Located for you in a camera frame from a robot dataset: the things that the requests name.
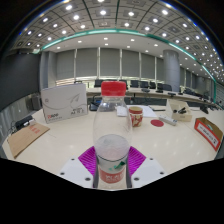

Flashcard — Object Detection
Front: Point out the long curved conference desk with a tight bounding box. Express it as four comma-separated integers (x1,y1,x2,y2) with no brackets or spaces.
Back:
85,87,218,108

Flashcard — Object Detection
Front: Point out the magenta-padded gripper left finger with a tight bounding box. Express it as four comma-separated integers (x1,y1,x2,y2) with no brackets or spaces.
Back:
58,145,100,190

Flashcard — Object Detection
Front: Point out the row of black office chairs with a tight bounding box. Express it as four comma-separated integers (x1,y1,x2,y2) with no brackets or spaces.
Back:
93,78,174,93

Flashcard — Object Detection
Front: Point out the grey round pillar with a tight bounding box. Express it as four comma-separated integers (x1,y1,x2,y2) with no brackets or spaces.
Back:
162,49,182,93

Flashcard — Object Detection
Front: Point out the flat brown paper envelope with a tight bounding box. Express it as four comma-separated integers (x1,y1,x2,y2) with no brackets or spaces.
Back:
6,122,51,159

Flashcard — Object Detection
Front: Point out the red and cream mug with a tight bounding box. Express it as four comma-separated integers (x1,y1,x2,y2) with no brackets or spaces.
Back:
128,106,144,128

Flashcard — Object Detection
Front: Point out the clear red-capped water bottle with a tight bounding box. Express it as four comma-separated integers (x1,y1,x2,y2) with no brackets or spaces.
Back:
92,80,134,191

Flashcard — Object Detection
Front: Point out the group of ceiling lights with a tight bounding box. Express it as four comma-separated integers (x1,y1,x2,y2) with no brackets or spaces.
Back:
16,0,224,81

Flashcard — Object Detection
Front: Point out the cardboard box with red label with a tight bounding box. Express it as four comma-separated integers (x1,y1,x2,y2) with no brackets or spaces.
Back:
193,116,224,153

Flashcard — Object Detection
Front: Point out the black box-shaped device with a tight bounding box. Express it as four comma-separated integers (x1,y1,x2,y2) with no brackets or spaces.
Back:
14,114,34,132

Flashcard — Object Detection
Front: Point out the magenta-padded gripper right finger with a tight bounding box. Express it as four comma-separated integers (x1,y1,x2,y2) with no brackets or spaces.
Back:
125,145,166,190

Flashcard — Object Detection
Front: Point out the small black device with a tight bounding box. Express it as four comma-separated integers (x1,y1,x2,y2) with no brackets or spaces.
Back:
199,104,210,115

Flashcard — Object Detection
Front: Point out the large white printed box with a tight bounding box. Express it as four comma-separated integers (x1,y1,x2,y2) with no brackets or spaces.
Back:
40,83,89,124

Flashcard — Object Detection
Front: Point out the flat round red coaster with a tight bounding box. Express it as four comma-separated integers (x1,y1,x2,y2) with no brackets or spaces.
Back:
150,119,165,128

